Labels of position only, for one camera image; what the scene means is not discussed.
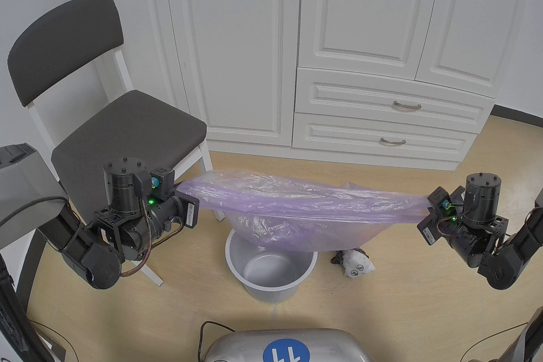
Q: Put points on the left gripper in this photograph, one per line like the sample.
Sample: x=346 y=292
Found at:
x=167 y=218

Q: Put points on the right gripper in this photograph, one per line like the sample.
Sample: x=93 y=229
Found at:
x=430 y=231

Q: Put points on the purple plastic bag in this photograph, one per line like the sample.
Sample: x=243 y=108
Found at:
x=297 y=203

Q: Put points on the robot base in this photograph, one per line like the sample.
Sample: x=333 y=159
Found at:
x=288 y=347

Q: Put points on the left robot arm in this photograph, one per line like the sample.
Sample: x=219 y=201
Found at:
x=125 y=184

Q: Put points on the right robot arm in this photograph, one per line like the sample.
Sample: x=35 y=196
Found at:
x=481 y=195

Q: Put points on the white trash bin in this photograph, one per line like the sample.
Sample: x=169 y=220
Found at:
x=271 y=271

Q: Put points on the white printed wrapper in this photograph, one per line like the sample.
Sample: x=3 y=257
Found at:
x=358 y=267

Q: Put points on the white wardrobe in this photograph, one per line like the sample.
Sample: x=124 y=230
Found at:
x=360 y=33

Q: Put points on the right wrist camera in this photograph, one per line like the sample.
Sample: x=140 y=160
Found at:
x=439 y=199

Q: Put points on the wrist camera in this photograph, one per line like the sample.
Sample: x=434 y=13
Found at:
x=439 y=199
x=163 y=178

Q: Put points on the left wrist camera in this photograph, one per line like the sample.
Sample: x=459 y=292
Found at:
x=163 y=178

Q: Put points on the grey chair with white frame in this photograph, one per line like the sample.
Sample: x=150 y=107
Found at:
x=127 y=127

